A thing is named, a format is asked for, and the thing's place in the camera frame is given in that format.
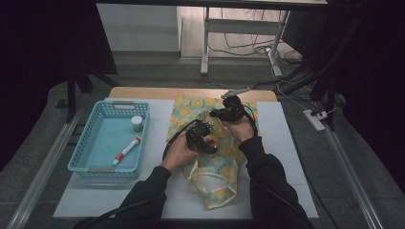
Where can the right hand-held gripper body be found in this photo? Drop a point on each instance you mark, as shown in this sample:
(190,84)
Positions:
(234,108)

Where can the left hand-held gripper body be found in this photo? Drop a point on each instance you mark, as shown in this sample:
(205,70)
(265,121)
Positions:
(197,135)

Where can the floral yellow tote bag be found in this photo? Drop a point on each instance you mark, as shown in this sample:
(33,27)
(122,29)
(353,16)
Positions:
(219,171)

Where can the light blue plastic basket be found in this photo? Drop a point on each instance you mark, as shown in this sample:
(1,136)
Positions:
(102,143)

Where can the person's right hand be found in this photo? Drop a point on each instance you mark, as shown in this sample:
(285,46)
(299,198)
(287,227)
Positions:
(242,129)

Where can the person's left hand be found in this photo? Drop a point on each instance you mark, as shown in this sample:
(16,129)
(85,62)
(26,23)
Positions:
(178,152)

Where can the white table mat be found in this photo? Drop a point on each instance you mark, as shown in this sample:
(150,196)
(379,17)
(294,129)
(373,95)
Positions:
(280,143)

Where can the small white-capped jar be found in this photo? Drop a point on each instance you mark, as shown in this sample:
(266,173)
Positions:
(137,122)

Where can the red and white tube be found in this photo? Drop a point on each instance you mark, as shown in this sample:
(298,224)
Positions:
(126,150)

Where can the white power strip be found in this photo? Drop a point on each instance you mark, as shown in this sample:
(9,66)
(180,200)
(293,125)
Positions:
(314,120)

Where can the black metal stand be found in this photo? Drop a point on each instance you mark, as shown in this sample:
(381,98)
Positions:
(321,79)

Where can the black tripod stand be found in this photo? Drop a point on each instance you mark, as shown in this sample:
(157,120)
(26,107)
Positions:
(71,95)

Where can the black curtain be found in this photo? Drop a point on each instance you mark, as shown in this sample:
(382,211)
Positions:
(382,95)
(38,63)

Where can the white metal desk frame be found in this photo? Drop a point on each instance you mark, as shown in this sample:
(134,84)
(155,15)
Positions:
(238,26)

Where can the aluminium rail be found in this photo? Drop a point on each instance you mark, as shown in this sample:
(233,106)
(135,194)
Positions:
(350,178)
(44,168)

